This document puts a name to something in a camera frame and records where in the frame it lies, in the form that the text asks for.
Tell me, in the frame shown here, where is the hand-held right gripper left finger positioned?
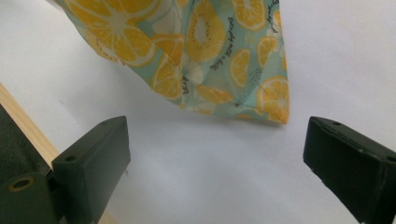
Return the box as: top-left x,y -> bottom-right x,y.
51,115 -> 132,224

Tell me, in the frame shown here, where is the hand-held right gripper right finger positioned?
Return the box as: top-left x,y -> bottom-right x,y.
303,116 -> 396,224

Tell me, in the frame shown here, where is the fruit print plastic bag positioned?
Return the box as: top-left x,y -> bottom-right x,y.
54,0 -> 290,125

